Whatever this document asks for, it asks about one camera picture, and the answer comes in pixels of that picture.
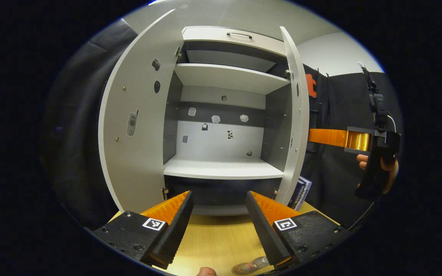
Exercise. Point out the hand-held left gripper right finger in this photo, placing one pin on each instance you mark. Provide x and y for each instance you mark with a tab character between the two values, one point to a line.
269	234

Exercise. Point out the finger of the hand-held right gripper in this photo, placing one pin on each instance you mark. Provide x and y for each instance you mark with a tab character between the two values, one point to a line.
332	138

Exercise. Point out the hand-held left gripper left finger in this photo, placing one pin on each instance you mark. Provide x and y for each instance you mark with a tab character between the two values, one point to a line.
169	234

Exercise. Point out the clear plastic bottle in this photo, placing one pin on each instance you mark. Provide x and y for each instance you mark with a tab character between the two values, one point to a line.
257	263

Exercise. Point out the white cabinet door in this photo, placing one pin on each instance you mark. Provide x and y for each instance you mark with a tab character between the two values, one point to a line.
136	153
296	134

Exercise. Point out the round brown coaster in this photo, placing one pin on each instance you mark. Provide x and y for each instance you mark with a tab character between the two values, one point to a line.
239	269

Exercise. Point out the white and grey cabinet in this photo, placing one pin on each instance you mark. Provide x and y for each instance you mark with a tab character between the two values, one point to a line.
221	168

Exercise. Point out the white cabinet shelf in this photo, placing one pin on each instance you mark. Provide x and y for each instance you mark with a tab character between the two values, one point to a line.
228	76

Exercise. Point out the white cabinet drawer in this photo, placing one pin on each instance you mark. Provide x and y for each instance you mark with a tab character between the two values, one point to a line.
213	34

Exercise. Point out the dark blue book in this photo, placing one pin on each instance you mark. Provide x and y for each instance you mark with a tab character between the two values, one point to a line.
305	189
297	193
309	184

